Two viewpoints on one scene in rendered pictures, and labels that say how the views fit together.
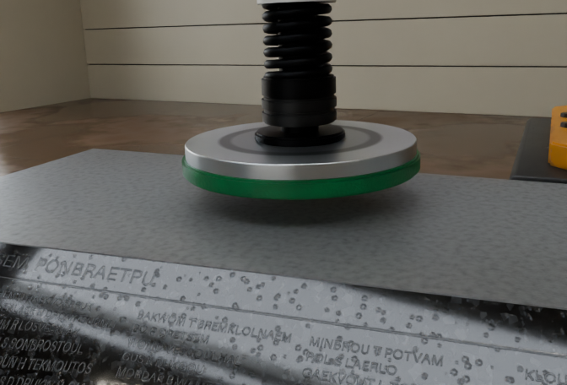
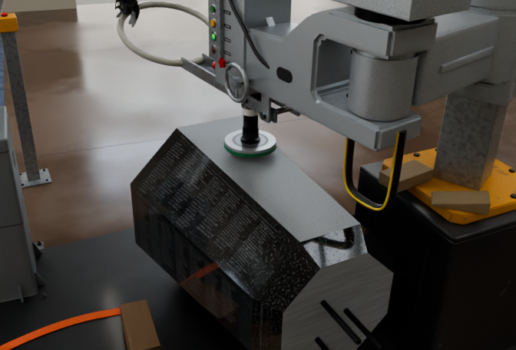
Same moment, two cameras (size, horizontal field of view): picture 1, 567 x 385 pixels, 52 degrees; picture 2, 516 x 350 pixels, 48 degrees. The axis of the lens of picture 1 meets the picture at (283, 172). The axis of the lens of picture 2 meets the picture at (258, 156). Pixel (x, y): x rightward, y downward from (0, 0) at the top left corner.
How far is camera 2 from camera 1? 2.03 m
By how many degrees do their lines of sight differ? 39
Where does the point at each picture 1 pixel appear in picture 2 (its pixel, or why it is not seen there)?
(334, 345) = (216, 178)
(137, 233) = (212, 149)
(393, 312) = (223, 176)
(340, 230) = (239, 162)
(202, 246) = (216, 156)
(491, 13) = not seen: outside the picture
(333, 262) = (226, 166)
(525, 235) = (262, 175)
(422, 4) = not seen: outside the picture
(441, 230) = (253, 169)
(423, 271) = (234, 173)
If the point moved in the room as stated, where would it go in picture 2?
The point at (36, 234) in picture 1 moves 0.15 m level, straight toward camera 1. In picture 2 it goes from (199, 143) to (186, 158)
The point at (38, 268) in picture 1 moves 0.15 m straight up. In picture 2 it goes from (194, 150) to (193, 117)
